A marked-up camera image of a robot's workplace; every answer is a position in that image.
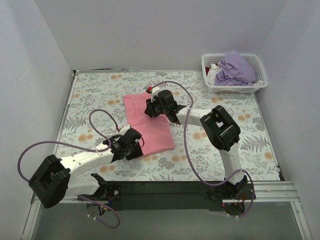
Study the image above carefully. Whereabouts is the pink t shirt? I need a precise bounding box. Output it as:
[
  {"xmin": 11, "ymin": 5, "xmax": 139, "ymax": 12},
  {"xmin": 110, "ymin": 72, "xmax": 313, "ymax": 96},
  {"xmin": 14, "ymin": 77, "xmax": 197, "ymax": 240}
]
[{"xmin": 123, "ymin": 92, "xmax": 175, "ymax": 156}]

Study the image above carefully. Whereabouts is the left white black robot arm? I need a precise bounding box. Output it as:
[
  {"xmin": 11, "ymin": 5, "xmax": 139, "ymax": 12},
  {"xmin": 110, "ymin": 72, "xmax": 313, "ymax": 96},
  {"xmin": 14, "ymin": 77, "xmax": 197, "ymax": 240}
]
[{"xmin": 28, "ymin": 127, "xmax": 144, "ymax": 209}]

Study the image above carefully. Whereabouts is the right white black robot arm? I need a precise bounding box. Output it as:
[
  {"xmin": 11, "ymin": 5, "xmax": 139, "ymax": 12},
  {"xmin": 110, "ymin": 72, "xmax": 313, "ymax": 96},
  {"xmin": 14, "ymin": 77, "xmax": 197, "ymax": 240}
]
[{"xmin": 144, "ymin": 87, "xmax": 248, "ymax": 199}]

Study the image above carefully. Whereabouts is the floral table mat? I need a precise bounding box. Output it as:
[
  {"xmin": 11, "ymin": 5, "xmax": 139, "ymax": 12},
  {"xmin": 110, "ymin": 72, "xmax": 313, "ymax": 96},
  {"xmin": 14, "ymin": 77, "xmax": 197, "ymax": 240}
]
[{"xmin": 55, "ymin": 71, "xmax": 280, "ymax": 181}]

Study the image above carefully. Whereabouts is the white garment in basket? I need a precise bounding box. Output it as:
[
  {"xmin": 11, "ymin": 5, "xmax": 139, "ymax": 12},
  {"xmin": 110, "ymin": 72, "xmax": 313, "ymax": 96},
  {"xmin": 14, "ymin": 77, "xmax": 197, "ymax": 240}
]
[{"xmin": 206, "ymin": 63, "xmax": 221, "ymax": 86}]

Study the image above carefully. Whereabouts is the dark red garment in basket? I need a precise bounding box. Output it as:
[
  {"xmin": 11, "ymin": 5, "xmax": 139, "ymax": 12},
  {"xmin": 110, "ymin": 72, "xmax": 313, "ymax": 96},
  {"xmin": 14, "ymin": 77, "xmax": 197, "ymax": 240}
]
[{"xmin": 205, "ymin": 67, "xmax": 210, "ymax": 75}]

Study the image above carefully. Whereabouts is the white plastic laundry basket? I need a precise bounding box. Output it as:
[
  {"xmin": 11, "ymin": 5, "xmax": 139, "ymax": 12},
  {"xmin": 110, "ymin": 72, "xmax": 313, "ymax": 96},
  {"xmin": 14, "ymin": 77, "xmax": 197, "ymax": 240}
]
[{"xmin": 201, "ymin": 53, "xmax": 269, "ymax": 95}]

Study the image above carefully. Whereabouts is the purple t shirt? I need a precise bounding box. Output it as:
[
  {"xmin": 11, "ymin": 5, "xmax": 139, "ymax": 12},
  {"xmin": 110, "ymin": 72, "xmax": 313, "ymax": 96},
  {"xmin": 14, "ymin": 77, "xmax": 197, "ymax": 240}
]
[{"xmin": 215, "ymin": 51, "xmax": 257, "ymax": 87}]

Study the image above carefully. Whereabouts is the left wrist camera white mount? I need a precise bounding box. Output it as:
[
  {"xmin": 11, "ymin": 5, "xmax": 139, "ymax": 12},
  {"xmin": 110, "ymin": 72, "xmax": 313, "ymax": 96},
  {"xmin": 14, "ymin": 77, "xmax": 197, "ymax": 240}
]
[{"xmin": 118, "ymin": 124, "xmax": 132, "ymax": 135}]

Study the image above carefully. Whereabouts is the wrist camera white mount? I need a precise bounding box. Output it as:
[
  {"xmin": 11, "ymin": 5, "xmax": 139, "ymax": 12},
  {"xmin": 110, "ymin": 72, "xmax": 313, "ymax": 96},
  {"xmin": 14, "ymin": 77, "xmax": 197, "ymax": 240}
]
[
  {"xmin": 118, "ymin": 124, "xmax": 132, "ymax": 135},
  {"xmin": 146, "ymin": 86, "xmax": 161, "ymax": 102}
]

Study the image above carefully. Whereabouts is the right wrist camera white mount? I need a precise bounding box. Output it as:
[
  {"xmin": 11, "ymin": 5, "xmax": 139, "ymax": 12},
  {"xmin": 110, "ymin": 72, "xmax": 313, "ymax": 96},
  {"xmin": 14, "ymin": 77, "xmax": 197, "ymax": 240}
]
[{"xmin": 146, "ymin": 86, "xmax": 161, "ymax": 102}]

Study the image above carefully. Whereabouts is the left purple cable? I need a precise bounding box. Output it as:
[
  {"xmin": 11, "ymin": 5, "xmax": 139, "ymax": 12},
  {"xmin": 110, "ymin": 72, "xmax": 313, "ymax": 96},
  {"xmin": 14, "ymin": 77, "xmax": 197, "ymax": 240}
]
[{"xmin": 17, "ymin": 108, "xmax": 121, "ymax": 229}]

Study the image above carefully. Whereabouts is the purple cable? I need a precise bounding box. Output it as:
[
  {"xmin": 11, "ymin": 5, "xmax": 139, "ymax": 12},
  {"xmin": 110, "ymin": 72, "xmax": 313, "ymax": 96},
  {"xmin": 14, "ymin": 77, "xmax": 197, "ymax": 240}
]
[
  {"xmin": 146, "ymin": 81, "xmax": 257, "ymax": 219},
  {"xmin": 17, "ymin": 108, "xmax": 121, "ymax": 229}
]

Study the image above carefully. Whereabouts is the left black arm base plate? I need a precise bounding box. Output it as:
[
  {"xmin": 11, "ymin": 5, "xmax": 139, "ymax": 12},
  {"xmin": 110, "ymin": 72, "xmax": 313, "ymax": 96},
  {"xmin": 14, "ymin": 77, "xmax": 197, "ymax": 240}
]
[{"xmin": 93, "ymin": 184, "xmax": 123, "ymax": 201}]

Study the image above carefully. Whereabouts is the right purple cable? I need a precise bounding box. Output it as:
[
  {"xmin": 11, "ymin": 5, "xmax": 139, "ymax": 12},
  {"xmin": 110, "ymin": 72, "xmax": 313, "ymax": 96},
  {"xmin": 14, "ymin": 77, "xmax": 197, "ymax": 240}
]
[{"xmin": 146, "ymin": 81, "xmax": 257, "ymax": 219}]

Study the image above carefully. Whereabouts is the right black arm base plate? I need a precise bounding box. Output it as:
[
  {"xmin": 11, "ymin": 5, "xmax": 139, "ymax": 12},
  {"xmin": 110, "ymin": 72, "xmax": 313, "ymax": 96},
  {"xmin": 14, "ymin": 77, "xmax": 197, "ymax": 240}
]
[{"xmin": 206, "ymin": 183, "xmax": 256, "ymax": 200}]

